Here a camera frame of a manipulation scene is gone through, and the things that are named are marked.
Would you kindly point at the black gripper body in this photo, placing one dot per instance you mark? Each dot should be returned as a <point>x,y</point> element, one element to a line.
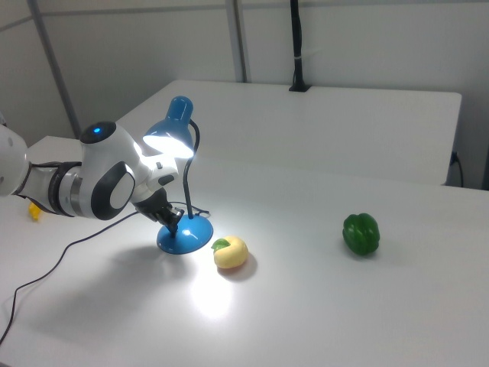
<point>154,206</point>

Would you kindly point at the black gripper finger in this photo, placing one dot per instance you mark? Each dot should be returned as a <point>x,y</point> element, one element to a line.
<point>173,228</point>
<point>178,215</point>

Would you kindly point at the blue desk lamp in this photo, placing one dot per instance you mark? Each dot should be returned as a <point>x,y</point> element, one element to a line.
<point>191,237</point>

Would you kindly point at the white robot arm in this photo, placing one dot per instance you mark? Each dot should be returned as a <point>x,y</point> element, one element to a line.
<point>99,168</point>

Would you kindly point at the yellow peach with leaf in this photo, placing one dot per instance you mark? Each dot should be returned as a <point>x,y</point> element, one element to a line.
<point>231,254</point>

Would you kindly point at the yellow banana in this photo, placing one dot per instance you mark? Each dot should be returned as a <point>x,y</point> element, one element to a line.
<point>35,214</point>

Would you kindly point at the green bell pepper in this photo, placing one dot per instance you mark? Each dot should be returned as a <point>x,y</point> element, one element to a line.
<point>361,235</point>

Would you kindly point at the black clamped pole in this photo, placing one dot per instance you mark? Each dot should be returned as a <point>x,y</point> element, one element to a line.
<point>298,46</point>

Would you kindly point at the grey partition post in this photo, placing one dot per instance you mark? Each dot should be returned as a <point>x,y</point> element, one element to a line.
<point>238,42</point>
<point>57,72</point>

